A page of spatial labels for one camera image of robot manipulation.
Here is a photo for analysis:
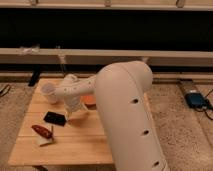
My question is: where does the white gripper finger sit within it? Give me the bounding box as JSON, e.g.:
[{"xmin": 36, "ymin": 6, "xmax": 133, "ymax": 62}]
[
  {"xmin": 79, "ymin": 106, "xmax": 89, "ymax": 114},
  {"xmin": 65, "ymin": 111, "xmax": 72, "ymax": 121}
]

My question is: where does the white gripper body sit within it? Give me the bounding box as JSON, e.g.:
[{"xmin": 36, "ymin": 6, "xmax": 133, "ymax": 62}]
[{"xmin": 64, "ymin": 96, "xmax": 86, "ymax": 113}]

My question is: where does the black eraser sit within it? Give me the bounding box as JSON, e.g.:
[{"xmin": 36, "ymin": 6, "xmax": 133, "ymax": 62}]
[{"xmin": 43, "ymin": 111, "xmax": 66, "ymax": 126}]

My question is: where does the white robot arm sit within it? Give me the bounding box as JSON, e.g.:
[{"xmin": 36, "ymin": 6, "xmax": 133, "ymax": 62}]
[{"xmin": 56, "ymin": 61, "xmax": 170, "ymax": 171}]

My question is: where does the orange plate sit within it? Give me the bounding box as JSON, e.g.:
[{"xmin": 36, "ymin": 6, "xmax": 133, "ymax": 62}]
[{"xmin": 81, "ymin": 95, "xmax": 96, "ymax": 106}]

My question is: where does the white plastic cup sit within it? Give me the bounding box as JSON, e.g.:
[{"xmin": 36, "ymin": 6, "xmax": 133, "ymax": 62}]
[{"xmin": 40, "ymin": 83, "xmax": 58, "ymax": 104}]

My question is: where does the brown wooden spoon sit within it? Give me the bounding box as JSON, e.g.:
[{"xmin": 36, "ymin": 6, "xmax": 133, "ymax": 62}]
[{"xmin": 31, "ymin": 125, "xmax": 52, "ymax": 139}]

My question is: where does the black table leg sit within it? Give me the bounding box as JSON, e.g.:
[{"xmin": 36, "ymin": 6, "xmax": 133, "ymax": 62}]
[{"xmin": 28, "ymin": 69, "xmax": 41, "ymax": 87}]

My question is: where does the blue electronic box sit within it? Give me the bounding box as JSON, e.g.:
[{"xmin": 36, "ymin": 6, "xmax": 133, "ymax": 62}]
[{"xmin": 184, "ymin": 92, "xmax": 207, "ymax": 108}]

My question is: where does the black cable left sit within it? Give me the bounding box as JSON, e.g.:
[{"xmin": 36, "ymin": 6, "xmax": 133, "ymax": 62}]
[{"xmin": 0, "ymin": 84, "xmax": 12, "ymax": 98}]

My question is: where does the black cable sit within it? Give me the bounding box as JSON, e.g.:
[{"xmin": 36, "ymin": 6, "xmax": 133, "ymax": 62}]
[
  {"xmin": 196, "ymin": 88, "xmax": 213, "ymax": 121},
  {"xmin": 0, "ymin": 84, "xmax": 12, "ymax": 98}
]

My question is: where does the black cable right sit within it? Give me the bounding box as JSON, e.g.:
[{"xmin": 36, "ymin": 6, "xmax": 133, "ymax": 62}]
[{"xmin": 196, "ymin": 88, "xmax": 213, "ymax": 121}]

